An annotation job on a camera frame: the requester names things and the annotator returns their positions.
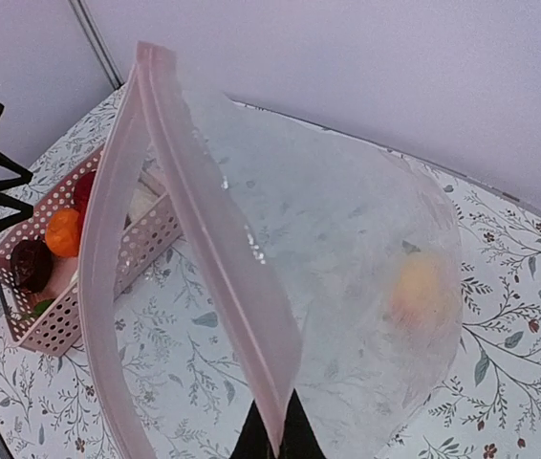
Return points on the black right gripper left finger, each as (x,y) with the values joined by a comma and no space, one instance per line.
(253,442)

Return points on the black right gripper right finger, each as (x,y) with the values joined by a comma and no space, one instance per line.
(298,440)

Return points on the orange toy fruit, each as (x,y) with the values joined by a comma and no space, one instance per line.
(63,234)

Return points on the red toy fruit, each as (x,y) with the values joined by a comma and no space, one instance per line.
(82,190)

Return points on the pink perforated plastic basket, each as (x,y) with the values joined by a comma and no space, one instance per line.
(45,318)

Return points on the clear zip top bag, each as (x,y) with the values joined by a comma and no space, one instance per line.
(294,232)

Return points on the yellow toy fruit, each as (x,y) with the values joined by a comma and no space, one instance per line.
(422,301)

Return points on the dark purple toy fruit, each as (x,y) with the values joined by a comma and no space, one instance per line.
(31,265)

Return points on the left aluminium frame post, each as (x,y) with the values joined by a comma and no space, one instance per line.
(96,42)

